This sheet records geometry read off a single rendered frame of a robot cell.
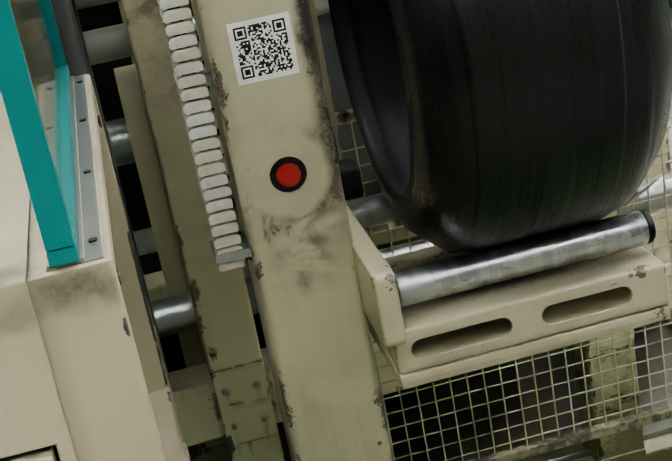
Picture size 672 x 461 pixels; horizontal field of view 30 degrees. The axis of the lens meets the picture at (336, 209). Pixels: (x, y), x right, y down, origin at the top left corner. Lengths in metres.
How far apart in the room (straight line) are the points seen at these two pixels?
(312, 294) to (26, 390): 0.80
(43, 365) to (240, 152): 0.73
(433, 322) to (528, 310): 0.12
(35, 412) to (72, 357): 0.05
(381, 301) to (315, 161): 0.19
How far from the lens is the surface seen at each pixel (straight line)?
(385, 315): 1.50
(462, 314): 1.55
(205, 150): 1.56
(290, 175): 1.53
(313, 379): 1.65
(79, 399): 0.86
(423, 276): 1.54
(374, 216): 1.80
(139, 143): 2.28
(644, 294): 1.63
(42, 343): 0.83
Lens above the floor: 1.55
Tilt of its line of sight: 21 degrees down
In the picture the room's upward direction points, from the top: 11 degrees counter-clockwise
